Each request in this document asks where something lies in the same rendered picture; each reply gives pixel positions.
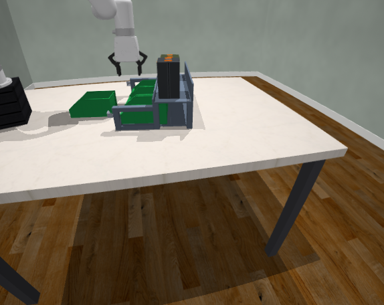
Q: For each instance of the grey shelf rack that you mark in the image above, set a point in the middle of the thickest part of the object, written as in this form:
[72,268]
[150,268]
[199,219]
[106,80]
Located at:
[177,115]

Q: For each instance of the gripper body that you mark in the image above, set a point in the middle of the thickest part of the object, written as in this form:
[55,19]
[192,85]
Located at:
[126,49]

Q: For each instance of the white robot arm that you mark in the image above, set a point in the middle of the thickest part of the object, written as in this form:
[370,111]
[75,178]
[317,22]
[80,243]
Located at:
[120,10]

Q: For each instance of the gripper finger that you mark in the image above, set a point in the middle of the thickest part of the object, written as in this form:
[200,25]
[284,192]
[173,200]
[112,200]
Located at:
[115,63]
[141,63]

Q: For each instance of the black case with orange latches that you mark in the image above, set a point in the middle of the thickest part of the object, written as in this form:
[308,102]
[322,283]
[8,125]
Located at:
[168,75]

